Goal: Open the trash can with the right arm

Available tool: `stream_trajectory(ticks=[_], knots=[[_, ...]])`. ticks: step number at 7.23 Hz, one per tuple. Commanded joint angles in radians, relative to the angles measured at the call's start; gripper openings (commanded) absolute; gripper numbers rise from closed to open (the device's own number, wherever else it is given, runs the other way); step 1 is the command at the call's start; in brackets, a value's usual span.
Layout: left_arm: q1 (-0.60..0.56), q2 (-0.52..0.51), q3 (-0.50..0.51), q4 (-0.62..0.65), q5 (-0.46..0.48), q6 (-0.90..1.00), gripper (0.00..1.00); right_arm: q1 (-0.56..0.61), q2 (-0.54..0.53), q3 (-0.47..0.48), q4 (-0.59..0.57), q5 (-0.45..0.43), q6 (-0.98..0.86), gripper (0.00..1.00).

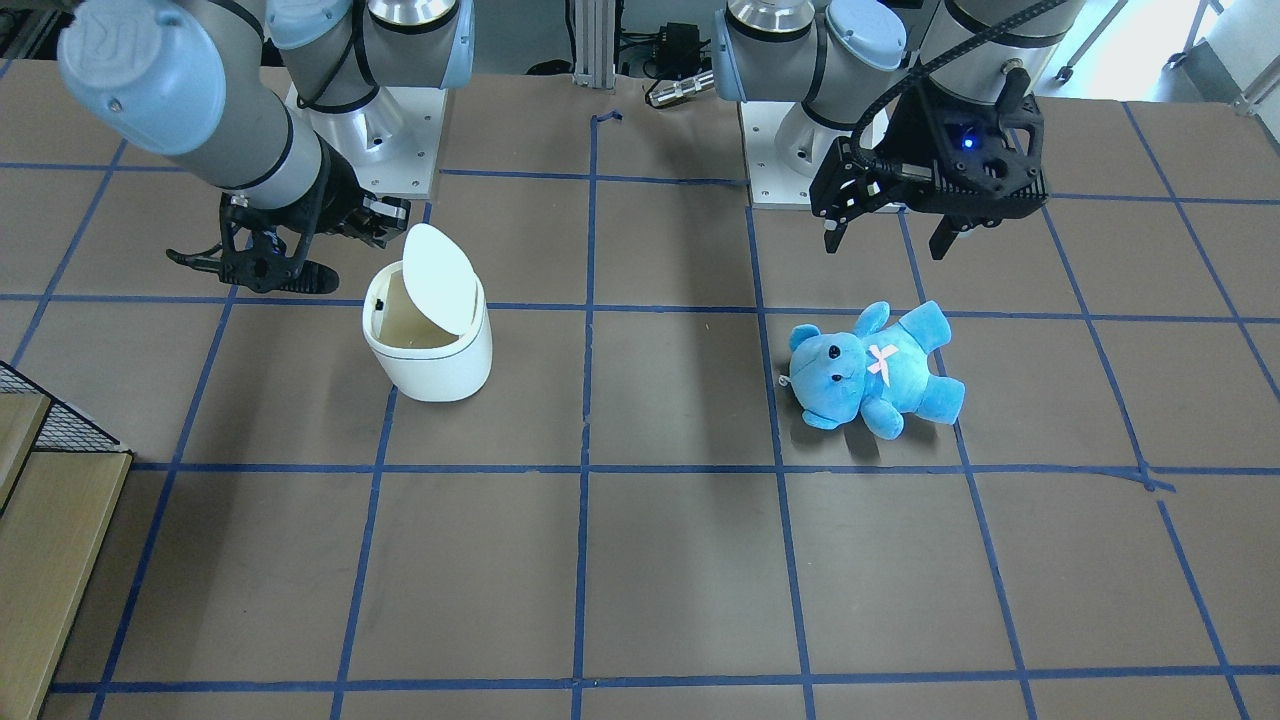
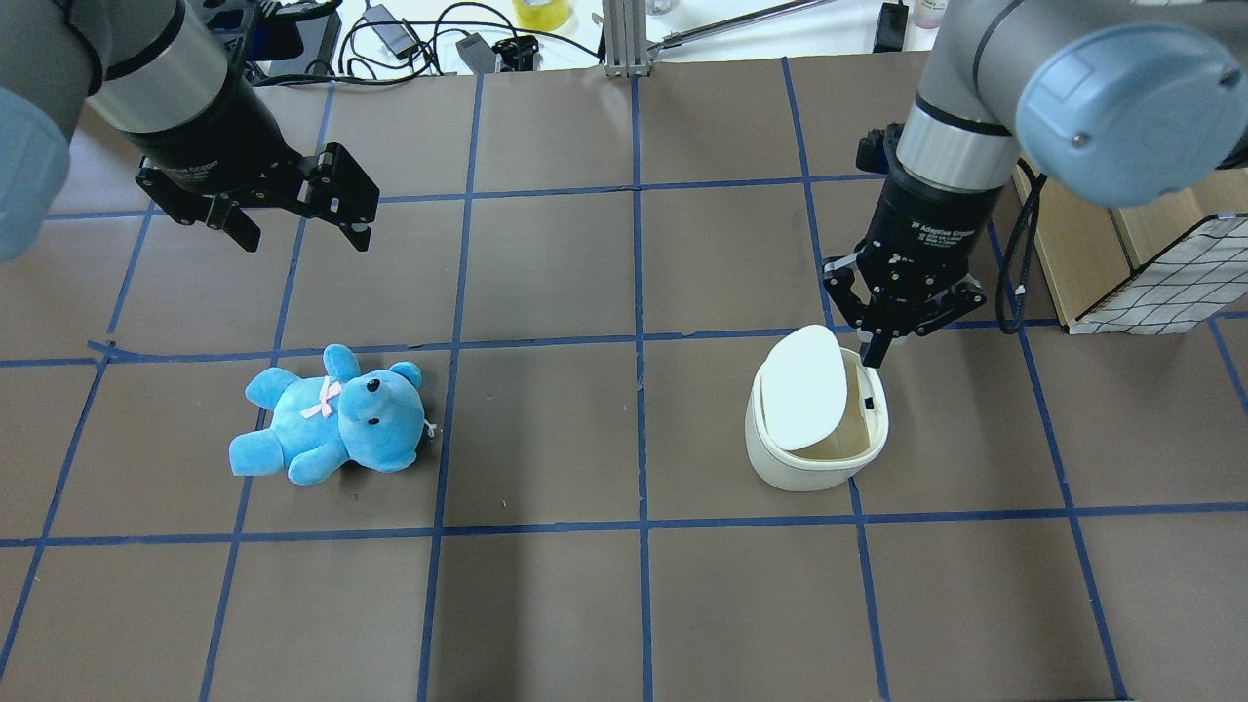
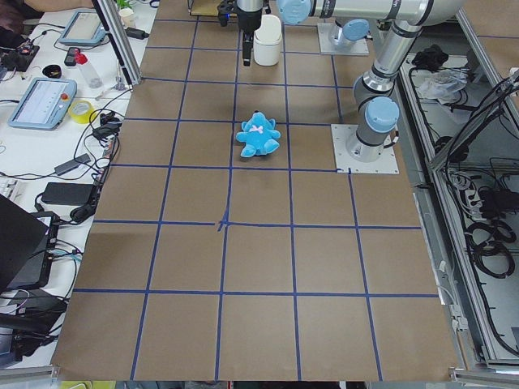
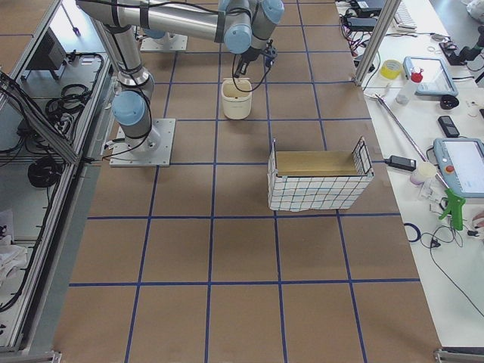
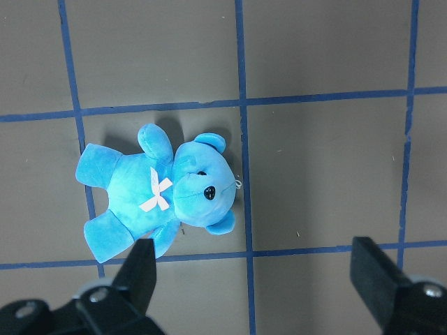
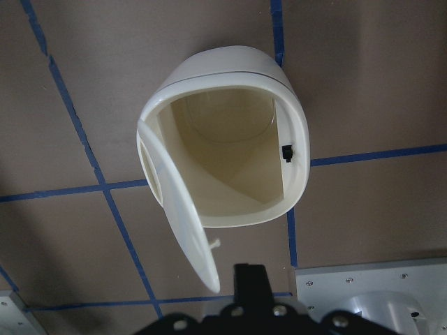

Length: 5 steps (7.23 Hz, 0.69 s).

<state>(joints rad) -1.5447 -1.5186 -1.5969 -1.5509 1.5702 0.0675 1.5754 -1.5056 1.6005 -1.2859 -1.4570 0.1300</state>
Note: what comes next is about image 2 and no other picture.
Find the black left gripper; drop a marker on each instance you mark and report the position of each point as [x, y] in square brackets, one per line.
[216, 129]

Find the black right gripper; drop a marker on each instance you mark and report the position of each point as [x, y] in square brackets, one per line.
[922, 226]

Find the white small trash can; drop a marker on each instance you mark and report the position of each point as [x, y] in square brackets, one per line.
[816, 415]

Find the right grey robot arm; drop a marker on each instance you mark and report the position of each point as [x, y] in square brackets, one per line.
[1121, 103]

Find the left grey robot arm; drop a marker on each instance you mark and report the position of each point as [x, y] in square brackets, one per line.
[158, 76]

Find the black power adapter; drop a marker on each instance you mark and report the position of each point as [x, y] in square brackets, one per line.
[393, 34]

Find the blue teddy bear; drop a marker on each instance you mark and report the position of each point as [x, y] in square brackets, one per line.
[318, 424]

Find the yellow tape roll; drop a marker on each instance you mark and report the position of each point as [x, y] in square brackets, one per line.
[542, 15]

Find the metal rod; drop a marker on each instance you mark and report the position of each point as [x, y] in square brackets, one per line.
[716, 28]

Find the wooden box with wire basket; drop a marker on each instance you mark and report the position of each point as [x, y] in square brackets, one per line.
[1156, 269]

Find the aluminium profile post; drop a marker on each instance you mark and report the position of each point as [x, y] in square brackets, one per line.
[626, 49]

